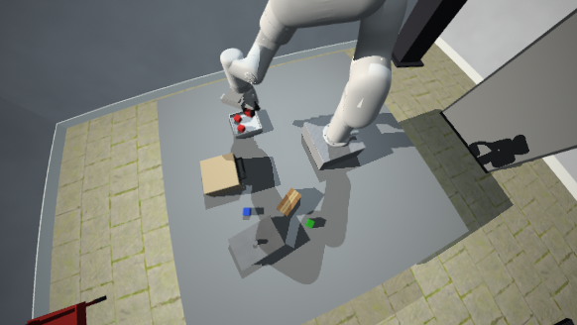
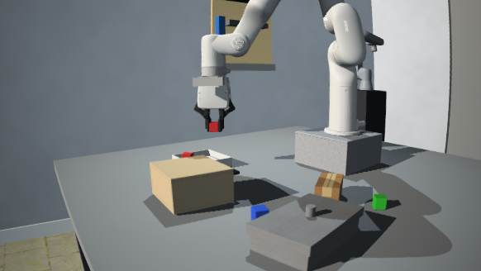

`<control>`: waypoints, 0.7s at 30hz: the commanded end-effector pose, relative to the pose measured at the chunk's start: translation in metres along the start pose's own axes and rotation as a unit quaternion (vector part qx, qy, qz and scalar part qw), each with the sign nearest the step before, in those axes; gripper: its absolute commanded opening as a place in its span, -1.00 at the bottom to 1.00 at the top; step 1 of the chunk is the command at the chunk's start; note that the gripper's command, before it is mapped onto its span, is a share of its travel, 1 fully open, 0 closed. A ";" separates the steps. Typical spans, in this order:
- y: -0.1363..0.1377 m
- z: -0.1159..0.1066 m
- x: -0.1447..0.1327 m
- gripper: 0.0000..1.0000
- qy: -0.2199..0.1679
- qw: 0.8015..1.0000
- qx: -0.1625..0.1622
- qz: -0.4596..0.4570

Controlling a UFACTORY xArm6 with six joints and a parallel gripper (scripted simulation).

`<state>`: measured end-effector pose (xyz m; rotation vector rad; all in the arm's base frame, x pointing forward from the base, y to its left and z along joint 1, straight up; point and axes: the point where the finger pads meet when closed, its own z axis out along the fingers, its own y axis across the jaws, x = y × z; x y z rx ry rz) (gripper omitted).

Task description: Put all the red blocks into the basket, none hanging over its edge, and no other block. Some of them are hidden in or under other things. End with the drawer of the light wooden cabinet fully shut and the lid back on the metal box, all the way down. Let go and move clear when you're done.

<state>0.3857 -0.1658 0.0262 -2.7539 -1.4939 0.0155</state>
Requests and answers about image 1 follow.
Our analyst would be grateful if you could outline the light wooden cabinet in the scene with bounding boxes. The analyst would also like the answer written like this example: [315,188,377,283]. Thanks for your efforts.
[200,153,247,197]

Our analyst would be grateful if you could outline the brown cardboard box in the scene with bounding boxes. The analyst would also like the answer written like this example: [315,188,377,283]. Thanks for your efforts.
[277,188,301,216]

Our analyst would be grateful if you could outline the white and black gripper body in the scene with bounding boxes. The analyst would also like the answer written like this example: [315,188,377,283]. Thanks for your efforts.
[241,87,259,110]

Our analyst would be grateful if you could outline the small green block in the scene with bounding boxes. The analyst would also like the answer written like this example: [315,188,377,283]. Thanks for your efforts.
[305,219,315,229]

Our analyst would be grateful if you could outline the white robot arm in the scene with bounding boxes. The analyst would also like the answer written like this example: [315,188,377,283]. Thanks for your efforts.
[220,0,407,148]

